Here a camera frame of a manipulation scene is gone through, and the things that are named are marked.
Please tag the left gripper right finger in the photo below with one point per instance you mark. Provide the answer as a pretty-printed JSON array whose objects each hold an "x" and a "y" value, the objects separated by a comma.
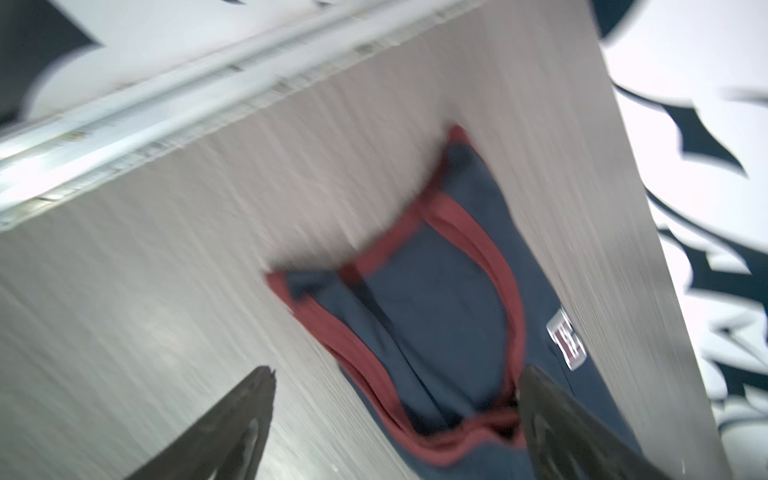
[{"x": 565, "y": 441}]

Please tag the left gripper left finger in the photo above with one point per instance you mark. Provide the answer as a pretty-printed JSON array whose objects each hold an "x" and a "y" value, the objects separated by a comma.
[{"x": 227, "y": 442}]

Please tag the navy tank top red trim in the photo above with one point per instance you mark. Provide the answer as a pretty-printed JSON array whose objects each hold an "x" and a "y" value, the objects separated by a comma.
[{"x": 434, "y": 322}]

